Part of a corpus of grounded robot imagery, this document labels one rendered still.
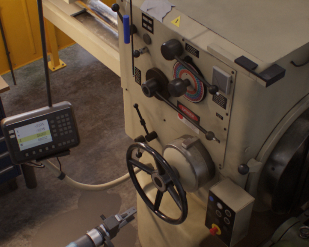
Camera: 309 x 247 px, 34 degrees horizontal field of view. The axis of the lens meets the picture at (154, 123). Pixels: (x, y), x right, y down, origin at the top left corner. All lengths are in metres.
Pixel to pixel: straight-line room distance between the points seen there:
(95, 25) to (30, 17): 1.47
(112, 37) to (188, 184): 1.23
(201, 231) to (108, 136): 1.59
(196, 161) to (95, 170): 1.92
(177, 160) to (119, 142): 2.02
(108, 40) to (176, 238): 1.20
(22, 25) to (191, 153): 2.78
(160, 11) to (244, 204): 0.80
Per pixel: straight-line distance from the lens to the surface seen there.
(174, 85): 1.85
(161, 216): 2.14
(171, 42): 1.86
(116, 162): 3.88
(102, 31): 3.06
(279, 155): 2.00
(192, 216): 2.82
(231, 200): 1.96
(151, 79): 2.07
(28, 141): 2.43
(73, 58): 4.95
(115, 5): 2.09
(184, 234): 2.76
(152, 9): 1.98
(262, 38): 1.79
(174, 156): 2.04
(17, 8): 4.42
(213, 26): 1.83
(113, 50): 2.92
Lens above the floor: 2.87
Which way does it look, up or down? 43 degrees down
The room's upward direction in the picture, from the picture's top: straight up
